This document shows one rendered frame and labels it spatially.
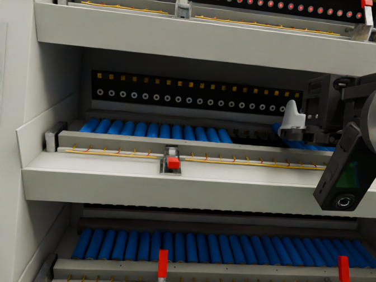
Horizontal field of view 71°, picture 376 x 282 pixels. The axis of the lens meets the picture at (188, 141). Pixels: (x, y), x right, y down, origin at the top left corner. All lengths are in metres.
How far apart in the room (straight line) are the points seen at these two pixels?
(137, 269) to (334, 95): 0.35
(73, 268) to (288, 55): 0.43
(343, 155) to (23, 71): 0.38
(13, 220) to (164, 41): 0.29
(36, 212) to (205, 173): 0.24
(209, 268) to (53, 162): 0.28
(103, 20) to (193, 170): 0.22
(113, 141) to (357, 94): 0.30
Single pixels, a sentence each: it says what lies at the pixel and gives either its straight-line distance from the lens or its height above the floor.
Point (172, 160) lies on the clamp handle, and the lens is 0.28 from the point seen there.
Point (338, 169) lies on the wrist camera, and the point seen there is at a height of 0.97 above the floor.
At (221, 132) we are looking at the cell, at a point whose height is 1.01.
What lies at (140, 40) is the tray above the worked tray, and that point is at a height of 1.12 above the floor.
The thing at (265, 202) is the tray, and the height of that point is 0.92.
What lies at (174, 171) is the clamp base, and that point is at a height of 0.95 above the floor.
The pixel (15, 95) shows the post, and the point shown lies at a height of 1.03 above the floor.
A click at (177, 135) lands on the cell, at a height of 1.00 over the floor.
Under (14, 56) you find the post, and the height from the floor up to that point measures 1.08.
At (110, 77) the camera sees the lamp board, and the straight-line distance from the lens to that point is 0.50.
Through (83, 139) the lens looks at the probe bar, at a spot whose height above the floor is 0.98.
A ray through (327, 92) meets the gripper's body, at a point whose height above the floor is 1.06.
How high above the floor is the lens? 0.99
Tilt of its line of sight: level
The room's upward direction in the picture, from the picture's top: 4 degrees clockwise
